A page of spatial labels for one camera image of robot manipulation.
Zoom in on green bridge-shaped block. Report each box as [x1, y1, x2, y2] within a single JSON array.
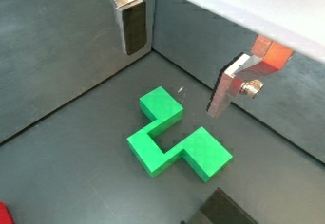
[[126, 85, 234, 183]]

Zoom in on black fixture block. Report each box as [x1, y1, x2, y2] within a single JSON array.
[[181, 188, 260, 224]]

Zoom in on red base board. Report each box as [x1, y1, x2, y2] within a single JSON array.
[[0, 202, 14, 224]]

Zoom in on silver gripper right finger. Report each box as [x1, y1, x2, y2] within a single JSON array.
[[208, 35, 293, 118]]

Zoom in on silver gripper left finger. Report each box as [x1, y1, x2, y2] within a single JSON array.
[[111, 0, 147, 55]]

